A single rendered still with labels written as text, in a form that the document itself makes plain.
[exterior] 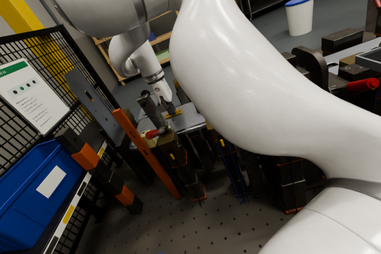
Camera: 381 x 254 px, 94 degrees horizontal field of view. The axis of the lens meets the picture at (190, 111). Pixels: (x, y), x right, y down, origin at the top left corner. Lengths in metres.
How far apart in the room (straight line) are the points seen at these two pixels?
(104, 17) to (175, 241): 0.75
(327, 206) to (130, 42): 0.54
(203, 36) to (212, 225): 0.70
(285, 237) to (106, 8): 0.29
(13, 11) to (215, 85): 1.27
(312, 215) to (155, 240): 0.72
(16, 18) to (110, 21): 1.13
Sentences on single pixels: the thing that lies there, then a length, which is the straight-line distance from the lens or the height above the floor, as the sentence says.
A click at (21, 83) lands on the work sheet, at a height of 1.36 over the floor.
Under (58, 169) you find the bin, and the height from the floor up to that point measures 1.11.
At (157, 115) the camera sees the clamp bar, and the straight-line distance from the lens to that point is 0.57.
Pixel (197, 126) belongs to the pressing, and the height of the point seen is 1.00.
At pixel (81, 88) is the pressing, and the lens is 0.80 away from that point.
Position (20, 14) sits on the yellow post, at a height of 1.64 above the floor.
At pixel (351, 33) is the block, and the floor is 1.03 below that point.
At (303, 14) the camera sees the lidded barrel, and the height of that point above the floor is 0.38.
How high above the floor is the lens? 1.39
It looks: 30 degrees down
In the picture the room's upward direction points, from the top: 24 degrees counter-clockwise
